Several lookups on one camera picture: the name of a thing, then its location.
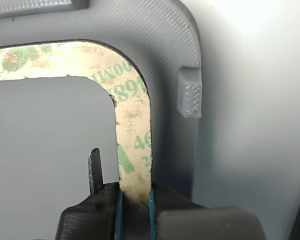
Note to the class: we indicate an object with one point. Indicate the thin rectangular adhesive frame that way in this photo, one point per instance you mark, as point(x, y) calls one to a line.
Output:
point(132, 125)

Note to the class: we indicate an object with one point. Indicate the grey holder with black legs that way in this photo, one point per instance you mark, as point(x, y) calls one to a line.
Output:
point(152, 37)

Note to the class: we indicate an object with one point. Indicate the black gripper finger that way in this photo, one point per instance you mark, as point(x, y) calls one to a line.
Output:
point(205, 222)
point(90, 220)

